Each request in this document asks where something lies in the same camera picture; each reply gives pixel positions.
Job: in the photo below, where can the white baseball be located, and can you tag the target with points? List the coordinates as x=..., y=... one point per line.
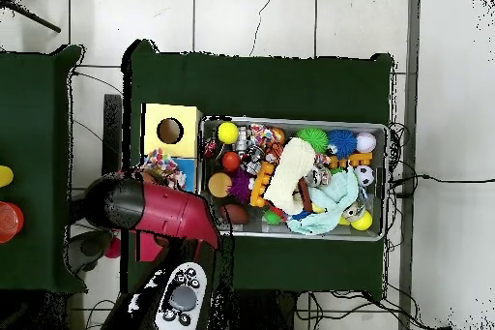
x=366, y=142

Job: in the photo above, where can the shallow clear mesh bin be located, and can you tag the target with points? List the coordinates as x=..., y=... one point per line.
x=348, y=234

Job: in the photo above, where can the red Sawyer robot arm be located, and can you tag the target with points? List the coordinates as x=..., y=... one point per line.
x=174, y=210

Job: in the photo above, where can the blue spiky ball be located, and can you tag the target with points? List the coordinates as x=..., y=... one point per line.
x=342, y=142

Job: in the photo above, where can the green spiky ball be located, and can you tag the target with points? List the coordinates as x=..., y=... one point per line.
x=314, y=138

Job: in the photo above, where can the black and white soccer ball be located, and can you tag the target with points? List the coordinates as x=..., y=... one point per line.
x=364, y=175

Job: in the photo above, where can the black upright panel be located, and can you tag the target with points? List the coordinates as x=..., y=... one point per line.
x=112, y=132

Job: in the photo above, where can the red orange ball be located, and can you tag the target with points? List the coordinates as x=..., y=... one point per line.
x=231, y=161

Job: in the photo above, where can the cream knitted cloth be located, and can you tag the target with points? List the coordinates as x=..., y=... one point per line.
x=290, y=175

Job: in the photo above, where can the orange red round object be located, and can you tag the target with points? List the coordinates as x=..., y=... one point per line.
x=9, y=221

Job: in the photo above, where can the dark green side table cloth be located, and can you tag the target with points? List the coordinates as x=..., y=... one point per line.
x=34, y=113

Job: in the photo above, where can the mint green cloth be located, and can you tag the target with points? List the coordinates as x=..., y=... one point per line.
x=332, y=198

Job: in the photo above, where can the yellow round object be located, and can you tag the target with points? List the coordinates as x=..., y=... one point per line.
x=4, y=176

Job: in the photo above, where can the colourful patterned paper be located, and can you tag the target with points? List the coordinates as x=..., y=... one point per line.
x=164, y=165
x=261, y=133

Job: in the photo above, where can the wooden box with three holes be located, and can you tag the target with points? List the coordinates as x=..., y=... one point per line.
x=185, y=117

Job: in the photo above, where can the large yellow ball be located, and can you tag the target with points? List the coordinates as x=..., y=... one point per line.
x=228, y=133

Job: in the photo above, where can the black slanted rod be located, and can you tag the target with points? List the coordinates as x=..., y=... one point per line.
x=34, y=18

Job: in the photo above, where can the purple spiky ball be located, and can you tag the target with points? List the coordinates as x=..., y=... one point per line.
x=239, y=186

